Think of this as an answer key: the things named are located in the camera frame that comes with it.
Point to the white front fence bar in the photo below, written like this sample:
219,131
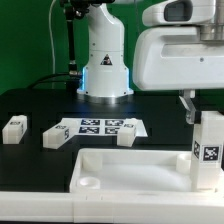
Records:
94,207

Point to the black camera pole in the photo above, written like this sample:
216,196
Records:
73,9

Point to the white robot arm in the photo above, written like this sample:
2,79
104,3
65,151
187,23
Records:
105,75

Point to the white desk top tray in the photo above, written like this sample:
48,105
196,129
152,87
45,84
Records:
127,170

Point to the white marker sheet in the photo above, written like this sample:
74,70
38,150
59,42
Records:
92,126

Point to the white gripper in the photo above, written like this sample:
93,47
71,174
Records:
181,49

